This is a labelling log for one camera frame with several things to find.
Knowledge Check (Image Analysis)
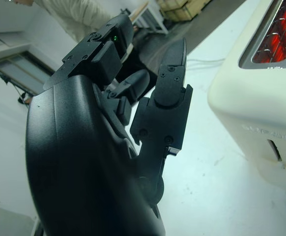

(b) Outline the black tripod stand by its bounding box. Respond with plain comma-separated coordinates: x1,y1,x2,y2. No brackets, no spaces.
0,72,34,105

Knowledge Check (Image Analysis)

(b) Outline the person in black trousers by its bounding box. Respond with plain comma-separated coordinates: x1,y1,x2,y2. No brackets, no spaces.
9,0,163,77

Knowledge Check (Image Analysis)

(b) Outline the white metal-frame desk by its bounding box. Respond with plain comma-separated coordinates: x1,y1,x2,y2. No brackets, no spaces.
130,0,170,35

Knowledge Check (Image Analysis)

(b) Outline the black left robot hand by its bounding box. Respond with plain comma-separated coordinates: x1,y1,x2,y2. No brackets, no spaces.
25,14,193,236

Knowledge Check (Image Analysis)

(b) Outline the wooden crate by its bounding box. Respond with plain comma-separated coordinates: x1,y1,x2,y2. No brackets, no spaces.
157,0,205,22

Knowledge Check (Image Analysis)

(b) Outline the dark framed window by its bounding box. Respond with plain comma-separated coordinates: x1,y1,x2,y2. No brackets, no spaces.
0,50,57,96

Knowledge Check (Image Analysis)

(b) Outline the white two-slot toaster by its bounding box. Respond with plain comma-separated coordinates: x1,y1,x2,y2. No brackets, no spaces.
207,0,286,195

